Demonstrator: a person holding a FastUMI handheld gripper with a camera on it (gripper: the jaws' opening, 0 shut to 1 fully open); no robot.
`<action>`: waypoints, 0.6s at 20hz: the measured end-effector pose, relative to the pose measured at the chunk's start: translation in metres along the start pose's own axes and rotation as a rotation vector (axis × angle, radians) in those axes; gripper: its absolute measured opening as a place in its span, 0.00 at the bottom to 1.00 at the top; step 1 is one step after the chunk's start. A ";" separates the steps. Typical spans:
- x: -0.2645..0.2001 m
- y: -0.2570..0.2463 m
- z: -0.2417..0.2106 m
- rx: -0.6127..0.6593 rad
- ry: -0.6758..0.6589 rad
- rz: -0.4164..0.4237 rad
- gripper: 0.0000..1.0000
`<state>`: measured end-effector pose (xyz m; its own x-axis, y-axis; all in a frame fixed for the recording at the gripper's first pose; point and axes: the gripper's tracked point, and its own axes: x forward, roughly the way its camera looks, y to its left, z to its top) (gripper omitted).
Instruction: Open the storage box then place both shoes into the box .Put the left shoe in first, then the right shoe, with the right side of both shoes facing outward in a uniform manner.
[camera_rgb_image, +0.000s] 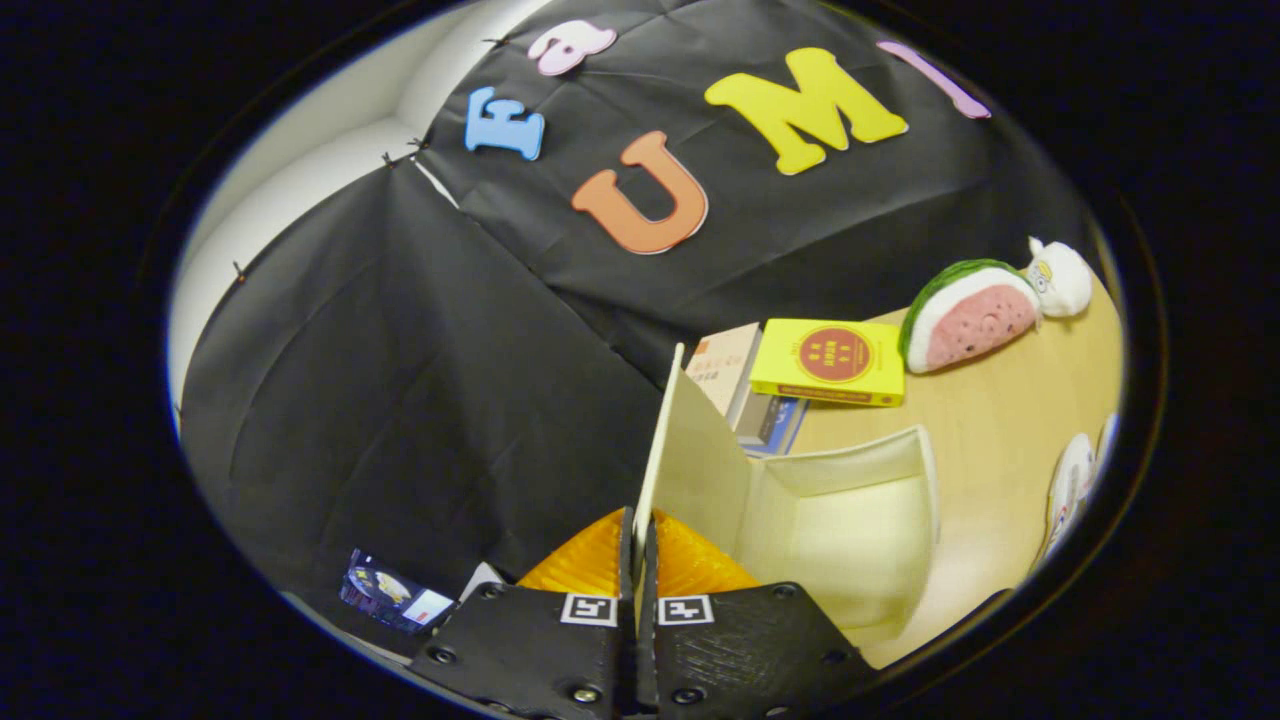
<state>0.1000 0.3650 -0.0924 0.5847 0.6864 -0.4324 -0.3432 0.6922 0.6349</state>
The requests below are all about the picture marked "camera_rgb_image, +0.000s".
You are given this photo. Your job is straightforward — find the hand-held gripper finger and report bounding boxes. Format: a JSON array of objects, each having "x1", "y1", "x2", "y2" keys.
[
  {"x1": 410, "y1": 507, "x2": 638, "y2": 720},
  {"x1": 638, "y1": 508, "x2": 876, "y2": 720}
]

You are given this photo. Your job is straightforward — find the cream storage box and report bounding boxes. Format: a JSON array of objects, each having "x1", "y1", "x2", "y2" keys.
[{"x1": 632, "y1": 343, "x2": 942, "y2": 633}]

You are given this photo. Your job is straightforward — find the dark blue printed packet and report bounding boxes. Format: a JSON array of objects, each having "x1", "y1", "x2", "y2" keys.
[{"x1": 339, "y1": 548, "x2": 457, "y2": 637}]

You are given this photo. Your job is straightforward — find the yellow book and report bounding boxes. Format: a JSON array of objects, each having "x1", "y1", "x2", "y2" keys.
[{"x1": 748, "y1": 318, "x2": 908, "y2": 409}]

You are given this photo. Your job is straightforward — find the watermelon slice plush toy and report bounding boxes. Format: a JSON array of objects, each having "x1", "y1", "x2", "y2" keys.
[{"x1": 897, "y1": 259, "x2": 1044, "y2": 376}]

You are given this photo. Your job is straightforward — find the white plush toy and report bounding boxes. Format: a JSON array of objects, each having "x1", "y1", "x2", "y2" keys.
[{"x1": 1024, "y1": 236, "x2": 1094, "y2": 320}]

